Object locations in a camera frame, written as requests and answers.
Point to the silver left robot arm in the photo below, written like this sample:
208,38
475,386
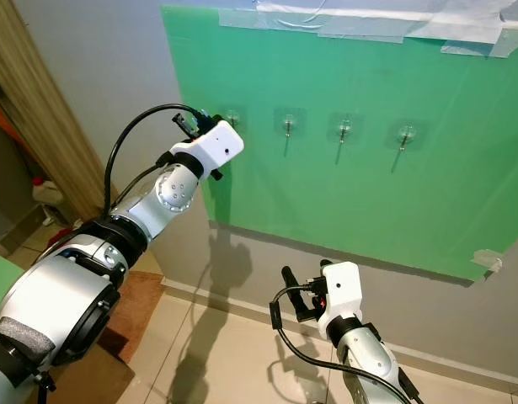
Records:
73,295

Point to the brown floor mat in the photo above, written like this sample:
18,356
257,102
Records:
136,311

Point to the small clear tape patch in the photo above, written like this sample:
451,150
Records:
486,263

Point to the white jug with red cap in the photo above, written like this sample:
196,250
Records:
50,192

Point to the red cloth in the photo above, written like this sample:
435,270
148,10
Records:
61,238

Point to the wide clear tape strip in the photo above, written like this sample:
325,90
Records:
376,25

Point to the clear adhesive wall hook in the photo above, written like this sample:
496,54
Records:
288,124
406,133
233,118
344,128

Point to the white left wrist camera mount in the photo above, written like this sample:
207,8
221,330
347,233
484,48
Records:
215,151

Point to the green wall board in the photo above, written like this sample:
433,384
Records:
360,202

